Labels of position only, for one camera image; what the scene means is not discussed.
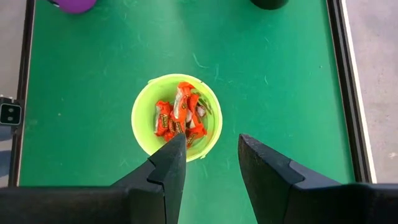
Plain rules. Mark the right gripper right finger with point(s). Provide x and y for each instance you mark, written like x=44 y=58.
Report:
x=267 y=174

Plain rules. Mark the purple plastic bucket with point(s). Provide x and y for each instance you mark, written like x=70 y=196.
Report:
x=74 y=4

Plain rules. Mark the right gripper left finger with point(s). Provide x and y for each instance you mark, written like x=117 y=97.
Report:
x=169 y=174

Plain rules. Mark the green table mat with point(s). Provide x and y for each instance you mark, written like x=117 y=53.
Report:
x=93 y=93

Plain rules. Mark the black table frame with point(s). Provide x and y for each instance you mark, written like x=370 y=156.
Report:
x=345 y=93

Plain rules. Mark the silver red candy pack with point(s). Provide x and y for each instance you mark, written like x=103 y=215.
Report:
x=182 y=99

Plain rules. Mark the green plastic bucket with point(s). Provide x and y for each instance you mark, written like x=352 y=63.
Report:
x=143 y=118

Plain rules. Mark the black plastic bucket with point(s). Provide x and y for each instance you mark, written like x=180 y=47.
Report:
x=269 y=3

